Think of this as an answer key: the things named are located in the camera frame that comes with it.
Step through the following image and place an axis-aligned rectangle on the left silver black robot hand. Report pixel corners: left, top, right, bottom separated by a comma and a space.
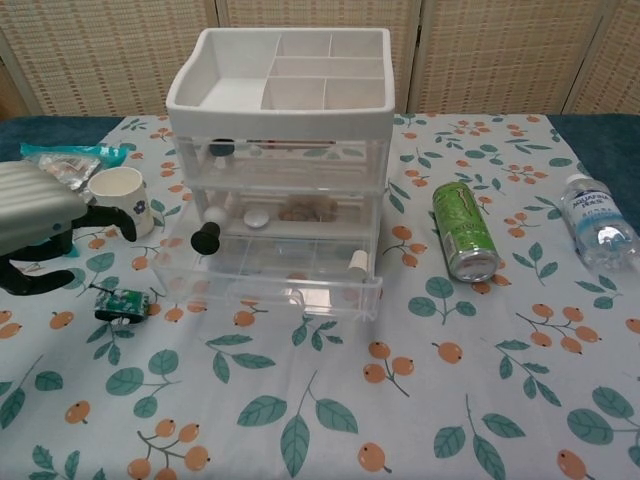
0, 160, 139, 297

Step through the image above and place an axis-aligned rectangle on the small green circuit board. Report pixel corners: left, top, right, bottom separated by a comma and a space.
93, 284, 153, 329

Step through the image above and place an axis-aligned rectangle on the white drawer organizer box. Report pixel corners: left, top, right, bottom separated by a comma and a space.
165, 27, 397, 301

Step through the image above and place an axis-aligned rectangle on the clear plastic drawer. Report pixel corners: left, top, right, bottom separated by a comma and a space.
192, 185, 377, 235
174, 135, 387, 187
149, 231, 384, 323

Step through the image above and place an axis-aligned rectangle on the teal clear snack bag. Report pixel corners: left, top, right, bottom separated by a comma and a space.
19, 142, 137, 195

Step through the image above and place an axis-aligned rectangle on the white flower print paper cup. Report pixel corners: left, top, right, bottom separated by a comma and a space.
87, 167, 155, 240

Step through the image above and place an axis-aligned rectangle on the black round knob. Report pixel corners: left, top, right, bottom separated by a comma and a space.
191, 221, 223, 256

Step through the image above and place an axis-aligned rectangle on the thin brown stick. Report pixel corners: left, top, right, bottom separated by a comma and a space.
259, 140, 336, 150

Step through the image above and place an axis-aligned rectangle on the brown stones pile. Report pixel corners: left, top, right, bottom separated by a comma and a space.
279, 197, 337, 224

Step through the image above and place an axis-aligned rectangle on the small white cylinder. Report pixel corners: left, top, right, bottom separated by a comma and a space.
348, 249, 370, 281

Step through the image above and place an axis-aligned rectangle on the floral leaf print tablecloth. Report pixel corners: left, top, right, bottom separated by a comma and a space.
0, 113, 640, 480

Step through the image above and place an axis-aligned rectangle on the green Monster drink can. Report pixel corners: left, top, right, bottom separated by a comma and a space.
432, 181, 501, 282

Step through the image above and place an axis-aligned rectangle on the woven bamboo folding screen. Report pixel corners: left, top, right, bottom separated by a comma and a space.
0, 0, 640, 122

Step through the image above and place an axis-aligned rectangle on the clear plastic water bottle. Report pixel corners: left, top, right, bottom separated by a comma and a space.
558, 173, 640, 274

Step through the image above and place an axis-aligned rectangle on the dark teal table cover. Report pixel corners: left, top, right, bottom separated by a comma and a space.
0, 113, 640, 181

